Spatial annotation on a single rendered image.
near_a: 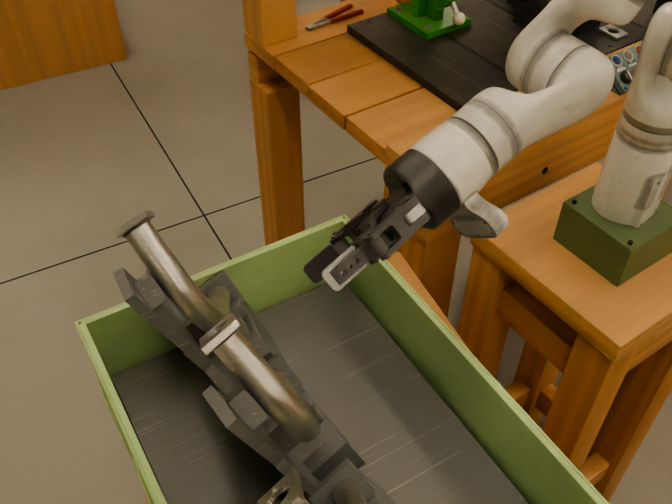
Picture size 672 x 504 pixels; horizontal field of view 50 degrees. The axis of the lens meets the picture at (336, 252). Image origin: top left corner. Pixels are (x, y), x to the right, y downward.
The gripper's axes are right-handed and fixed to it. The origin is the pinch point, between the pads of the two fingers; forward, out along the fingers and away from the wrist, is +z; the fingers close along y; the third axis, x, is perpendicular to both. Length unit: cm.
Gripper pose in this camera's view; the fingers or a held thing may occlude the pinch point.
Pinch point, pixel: (321, 275)
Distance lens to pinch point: 67.1
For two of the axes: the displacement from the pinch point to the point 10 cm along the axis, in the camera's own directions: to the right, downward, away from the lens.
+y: 2.2, 0.3, -9.8
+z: -7.5, 6.5, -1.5
